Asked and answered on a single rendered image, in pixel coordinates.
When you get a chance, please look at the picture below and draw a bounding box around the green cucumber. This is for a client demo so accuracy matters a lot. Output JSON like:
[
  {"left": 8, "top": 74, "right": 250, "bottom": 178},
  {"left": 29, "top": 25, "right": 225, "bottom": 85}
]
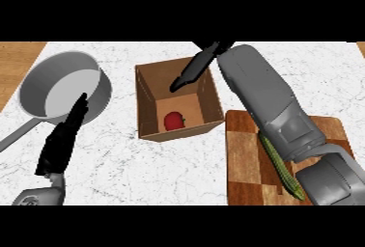
[{"left": 259, "top": 130, "right": 308, "bottom": 202}]

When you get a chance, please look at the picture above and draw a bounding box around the checkered wooden cutting board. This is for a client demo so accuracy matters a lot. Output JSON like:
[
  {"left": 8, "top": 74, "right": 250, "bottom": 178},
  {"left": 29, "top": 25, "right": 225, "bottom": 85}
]
[{"left": 224, "top": 109, "right": 357, "bottom": 206}]

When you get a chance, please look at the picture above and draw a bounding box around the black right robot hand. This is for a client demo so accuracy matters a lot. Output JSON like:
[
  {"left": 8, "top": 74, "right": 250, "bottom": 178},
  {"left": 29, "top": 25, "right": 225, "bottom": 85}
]
[{"left": 169, "top": 41, "right": 237, "bottom": 94}]

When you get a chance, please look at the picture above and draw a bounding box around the grey metal saucepan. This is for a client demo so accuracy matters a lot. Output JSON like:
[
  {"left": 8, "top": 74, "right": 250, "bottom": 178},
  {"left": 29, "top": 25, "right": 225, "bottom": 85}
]
[{"left": 0, "top": 50, "right": 114, "bottom": 153}]

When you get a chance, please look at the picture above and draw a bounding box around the brown cardboard box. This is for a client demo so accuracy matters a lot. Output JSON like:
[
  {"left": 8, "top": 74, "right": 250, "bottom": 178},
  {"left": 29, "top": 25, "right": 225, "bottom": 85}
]
[{"left": 135, "top": 56, "right": 225, "bottom": 143}]

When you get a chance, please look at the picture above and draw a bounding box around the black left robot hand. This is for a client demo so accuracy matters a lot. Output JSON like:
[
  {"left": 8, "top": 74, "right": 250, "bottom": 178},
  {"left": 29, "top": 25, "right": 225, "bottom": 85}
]
[{"left": 35, "top": 92, "right": 92, "bottom": 177}]

